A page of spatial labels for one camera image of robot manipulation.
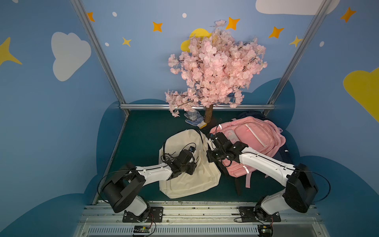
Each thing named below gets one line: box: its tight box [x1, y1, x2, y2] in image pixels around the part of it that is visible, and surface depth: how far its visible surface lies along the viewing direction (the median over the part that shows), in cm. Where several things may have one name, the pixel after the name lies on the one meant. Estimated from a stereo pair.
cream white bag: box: [159, 129, 222, 199], surface depth 84 cm
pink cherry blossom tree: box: [164, 19, 268, 124], surface depth 76 cm
